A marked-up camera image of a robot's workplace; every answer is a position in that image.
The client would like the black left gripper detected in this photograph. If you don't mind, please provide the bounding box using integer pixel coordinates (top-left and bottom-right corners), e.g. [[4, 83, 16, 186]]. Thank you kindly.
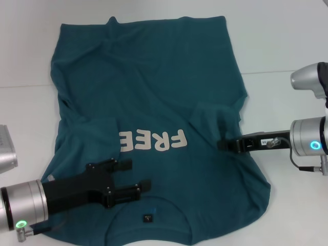
[[42, 158, 152, 216]]

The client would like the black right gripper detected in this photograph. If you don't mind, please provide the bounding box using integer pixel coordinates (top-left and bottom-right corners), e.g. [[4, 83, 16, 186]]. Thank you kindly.
[[217, 130, 292, 155]]

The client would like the teal t-shirt with FREE print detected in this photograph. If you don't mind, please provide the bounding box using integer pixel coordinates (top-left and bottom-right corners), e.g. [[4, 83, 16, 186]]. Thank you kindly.
[[32, 15, 272, 246]]

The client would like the grey cable with clear plug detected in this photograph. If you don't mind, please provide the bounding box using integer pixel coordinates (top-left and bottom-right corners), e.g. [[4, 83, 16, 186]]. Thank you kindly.
[[265, 137, 292, 149]]

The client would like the right arm cable with plug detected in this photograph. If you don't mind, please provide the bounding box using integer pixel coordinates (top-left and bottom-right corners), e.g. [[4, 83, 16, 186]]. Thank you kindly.
[[289, 148, 328, 177]]

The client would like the arm cable with plug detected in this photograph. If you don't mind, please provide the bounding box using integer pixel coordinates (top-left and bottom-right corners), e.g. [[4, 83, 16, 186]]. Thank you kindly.
[[16, 217, 68, 243], [289, 148, 328, 177]]

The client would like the left arm cable with plug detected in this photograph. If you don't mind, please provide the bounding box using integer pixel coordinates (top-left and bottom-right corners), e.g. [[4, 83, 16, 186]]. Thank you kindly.
[[16, 217, 68, 243]]

